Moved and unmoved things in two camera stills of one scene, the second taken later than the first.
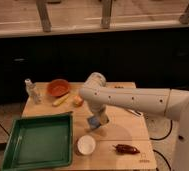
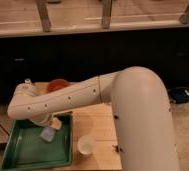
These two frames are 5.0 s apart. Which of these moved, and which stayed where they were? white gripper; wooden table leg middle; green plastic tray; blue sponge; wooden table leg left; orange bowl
Moved: white gripper; blue sponge
Stayed: green plastic tray; orange bowl; wooden table leg left; wooden table leg middle
